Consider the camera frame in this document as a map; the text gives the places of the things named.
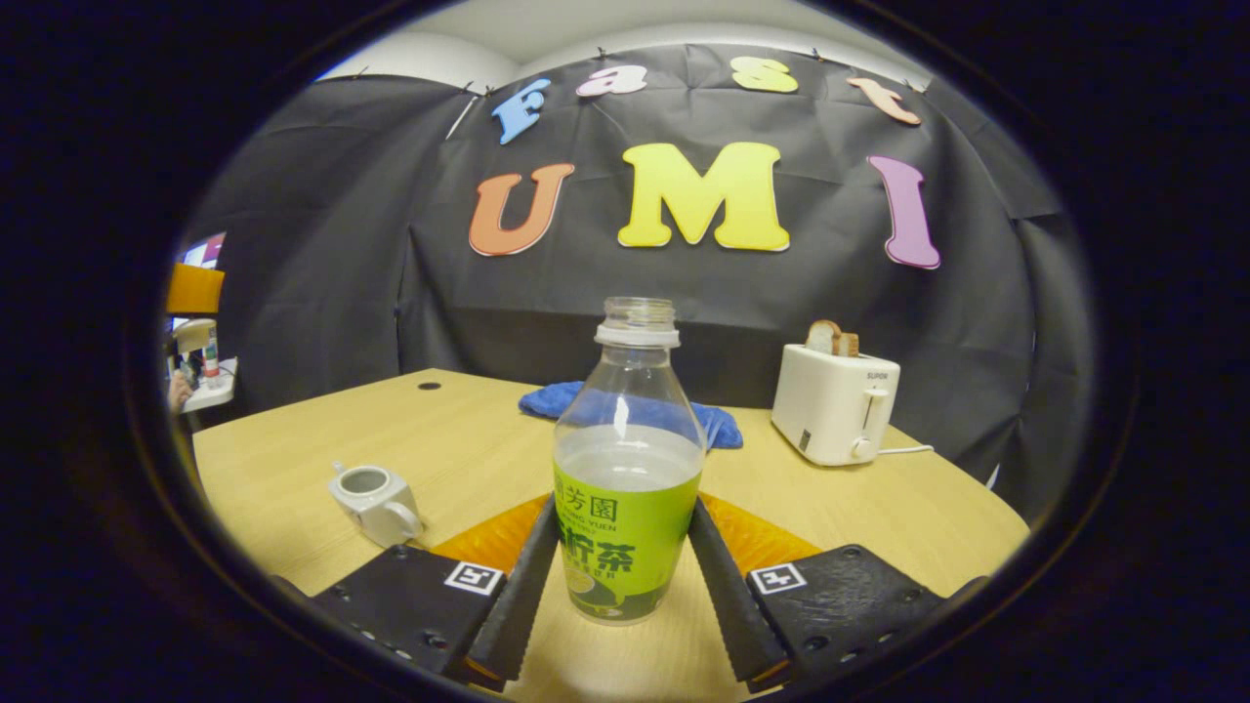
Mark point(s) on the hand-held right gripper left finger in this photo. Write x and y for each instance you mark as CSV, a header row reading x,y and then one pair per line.
x,y
522,605

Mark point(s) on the blue folded towel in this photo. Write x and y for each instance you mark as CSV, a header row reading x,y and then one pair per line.
x,y
547,400

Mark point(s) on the green label water bottle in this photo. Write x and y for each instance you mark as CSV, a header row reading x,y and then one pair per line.
x,y
625,508

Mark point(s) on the red cap plastic bottle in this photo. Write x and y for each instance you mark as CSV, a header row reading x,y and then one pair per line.
x,y
211,366

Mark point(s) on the white side table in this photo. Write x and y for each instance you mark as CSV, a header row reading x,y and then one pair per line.
x,y
213,392

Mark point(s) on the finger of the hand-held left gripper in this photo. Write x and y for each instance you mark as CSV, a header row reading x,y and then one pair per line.
x,y
195,288

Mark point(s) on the pale bread slice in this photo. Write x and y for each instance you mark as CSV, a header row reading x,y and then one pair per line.
x,y
823,337

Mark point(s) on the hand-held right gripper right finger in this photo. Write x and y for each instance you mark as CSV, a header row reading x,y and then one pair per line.
x,y
728,605

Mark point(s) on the white ceramic teacup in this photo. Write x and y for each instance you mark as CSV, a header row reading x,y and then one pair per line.
x,y
376,508

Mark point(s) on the white toaster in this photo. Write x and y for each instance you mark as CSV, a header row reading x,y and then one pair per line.
x,y
835,405

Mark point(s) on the black backdrop cloth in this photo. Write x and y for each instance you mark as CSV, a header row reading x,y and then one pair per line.
x,y
342,244

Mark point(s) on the brown bread slice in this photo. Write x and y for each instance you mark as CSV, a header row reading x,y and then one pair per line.
x,y
850,344

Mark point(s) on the computer monitor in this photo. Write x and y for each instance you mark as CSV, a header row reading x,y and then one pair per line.
x,y
203,252

